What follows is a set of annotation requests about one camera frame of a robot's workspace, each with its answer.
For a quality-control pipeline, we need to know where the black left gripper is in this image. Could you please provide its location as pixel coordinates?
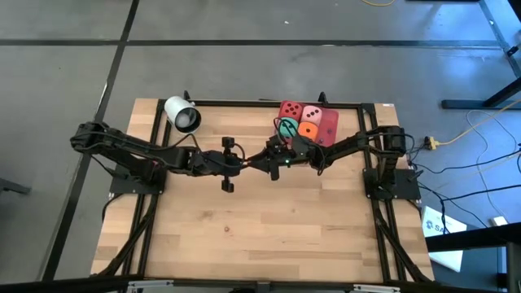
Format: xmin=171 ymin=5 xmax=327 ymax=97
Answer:
xmin=201 ymin=137 xmax=252 ymax=194

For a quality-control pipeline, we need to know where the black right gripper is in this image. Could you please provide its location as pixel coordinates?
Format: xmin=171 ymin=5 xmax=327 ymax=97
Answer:
xmin=247 ymin=135 xmax=295 ymax=181

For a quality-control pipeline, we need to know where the large teal foam die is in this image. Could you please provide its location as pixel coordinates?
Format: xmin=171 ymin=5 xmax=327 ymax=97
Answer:
xmin=278 ymin=116 xmax=300 ymax=139

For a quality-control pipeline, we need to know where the large orange foam die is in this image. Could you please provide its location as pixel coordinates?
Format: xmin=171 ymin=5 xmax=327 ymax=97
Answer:
xmin=297 ymin=120 xmax=320 ymax=142

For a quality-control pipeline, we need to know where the large red foam die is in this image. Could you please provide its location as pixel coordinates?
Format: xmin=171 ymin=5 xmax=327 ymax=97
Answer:
xmin=278 ymin=100 xmax=304 ymax=122

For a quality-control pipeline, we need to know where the large pink foam die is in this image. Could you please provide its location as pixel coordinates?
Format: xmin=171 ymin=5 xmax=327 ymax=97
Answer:
xmin=300 ymin=105 xmax=323 ymax=123

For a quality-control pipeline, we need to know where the pink translucent plastic bin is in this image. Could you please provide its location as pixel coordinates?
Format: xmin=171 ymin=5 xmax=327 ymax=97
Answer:
xmin=276 ymin=99 xmax=340 ymax=148

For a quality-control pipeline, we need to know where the white cylindrical container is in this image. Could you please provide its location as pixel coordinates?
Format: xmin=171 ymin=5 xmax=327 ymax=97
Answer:
xmin=164 ymin=95 xmax=203 ymax=135

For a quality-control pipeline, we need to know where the white printed cardboard box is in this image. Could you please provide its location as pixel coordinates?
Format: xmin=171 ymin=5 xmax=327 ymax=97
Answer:
xmin=421 ymin=205 xmax=468 ymax=273

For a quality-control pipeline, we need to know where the black metal beam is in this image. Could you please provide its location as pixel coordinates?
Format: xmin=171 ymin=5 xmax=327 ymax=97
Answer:
xmin=425 ymin=221 xmax=521 ymax=293

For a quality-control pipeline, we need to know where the grey chair base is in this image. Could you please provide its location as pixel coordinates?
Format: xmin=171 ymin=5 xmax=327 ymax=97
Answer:
xmin=0 ymin=177 xmax=32 ymax=196

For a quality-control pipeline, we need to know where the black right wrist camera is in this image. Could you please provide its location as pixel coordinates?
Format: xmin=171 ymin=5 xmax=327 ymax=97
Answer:
xmin=291 ymin=136 xmax=313 ymax=161

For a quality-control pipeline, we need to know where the black aluminium table frame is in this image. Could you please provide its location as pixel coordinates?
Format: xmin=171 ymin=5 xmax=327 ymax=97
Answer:
xmin=91 ymin=90 xmax=435 ymax=286

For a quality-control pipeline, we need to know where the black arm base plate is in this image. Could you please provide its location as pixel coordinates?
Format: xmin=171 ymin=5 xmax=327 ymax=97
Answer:
xmin=108 ymin=162 xmax=169 ymax=195
xmin=363 ymin=167 xmax=422 ymax=201

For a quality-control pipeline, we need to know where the yellow extension cable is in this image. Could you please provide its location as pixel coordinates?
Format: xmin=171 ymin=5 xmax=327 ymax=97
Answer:
xmin=422 ymin=98 xmax=521 ymax=151

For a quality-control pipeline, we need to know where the black desk frame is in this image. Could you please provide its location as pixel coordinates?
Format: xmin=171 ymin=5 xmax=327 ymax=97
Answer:
xmin=441 ymin=0 xmax=521 ymax=110

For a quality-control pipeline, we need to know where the black camera rig crossbar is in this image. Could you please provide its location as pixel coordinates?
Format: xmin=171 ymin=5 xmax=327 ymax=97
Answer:
xmin=0 ymin=274 xmax=521 ymax=293

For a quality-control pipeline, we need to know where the black floor cable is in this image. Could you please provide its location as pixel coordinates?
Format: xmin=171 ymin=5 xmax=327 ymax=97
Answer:
xmin=417 ymin=182 xmax=521 ymax=229

